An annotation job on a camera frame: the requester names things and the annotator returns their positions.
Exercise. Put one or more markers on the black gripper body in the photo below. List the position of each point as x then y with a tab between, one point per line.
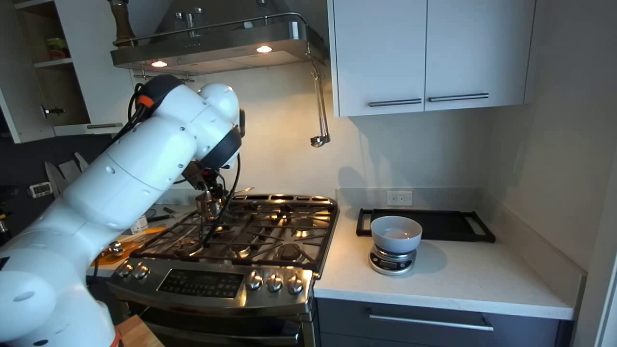
203	175

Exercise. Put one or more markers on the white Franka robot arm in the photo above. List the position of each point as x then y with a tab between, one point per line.
128	179

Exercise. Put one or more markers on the stainless steel gas range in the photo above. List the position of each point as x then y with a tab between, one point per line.
257	256

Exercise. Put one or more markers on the silver range knob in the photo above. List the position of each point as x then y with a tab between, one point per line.
141	270
124	268
255	282
295	285
274	283

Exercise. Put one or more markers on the silver hanging ladle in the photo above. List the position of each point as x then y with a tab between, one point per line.
320	102

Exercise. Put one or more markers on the stainless steel range hood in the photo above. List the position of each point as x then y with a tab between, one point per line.
224	35

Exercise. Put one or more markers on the open white shelf cabinet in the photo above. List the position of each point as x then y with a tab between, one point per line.
97	64

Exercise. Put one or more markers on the wooden robot mounting board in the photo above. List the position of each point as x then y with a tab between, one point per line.
137	332

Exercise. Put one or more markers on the brown wooden pepper mill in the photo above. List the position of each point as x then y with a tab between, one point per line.
122	19

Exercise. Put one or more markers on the white bowl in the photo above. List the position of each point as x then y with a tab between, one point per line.
396	231

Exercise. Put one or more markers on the round kitchen scale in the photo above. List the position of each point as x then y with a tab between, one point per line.
390	260

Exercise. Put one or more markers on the grey base drawer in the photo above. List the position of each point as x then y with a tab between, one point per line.
347	328

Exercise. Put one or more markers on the black tray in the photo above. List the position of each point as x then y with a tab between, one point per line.
450	224

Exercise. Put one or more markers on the wall-mounted kitchen knives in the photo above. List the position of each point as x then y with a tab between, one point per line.
60	172

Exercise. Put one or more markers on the white wall outlet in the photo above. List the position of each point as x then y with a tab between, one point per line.
399	197

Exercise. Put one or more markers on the white wall cabinet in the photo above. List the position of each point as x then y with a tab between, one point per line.
436	50

